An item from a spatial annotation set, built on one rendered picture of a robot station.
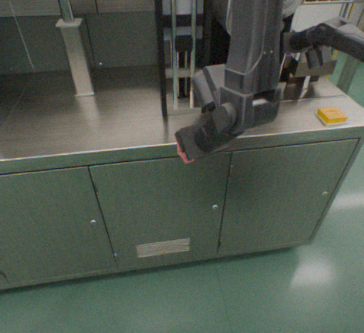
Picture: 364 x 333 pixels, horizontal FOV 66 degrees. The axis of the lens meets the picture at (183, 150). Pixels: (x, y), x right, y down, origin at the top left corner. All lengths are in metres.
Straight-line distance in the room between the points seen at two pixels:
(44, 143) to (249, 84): 0.75
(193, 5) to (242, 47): 0.52
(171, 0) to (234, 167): 0.59
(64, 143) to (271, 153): 0.71
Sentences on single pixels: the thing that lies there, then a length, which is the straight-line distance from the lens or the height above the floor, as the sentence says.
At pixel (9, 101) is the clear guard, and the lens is 1.22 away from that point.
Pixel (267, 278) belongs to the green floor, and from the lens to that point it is 1.67.
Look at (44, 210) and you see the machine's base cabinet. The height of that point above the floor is 0.62.
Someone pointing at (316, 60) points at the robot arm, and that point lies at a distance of 1.04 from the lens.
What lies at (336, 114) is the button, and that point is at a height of 0.92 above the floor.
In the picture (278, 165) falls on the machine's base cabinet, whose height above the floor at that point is 0.72.
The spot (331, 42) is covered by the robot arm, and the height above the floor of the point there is 1.17.
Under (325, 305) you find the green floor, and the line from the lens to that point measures 1.70.
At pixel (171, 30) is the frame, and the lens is 0.91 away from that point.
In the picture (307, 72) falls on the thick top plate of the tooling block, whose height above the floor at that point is 0.98.
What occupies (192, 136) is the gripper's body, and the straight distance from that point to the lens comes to 0.55.
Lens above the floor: 1.45
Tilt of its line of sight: 40 degrees down
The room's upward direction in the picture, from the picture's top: straight up
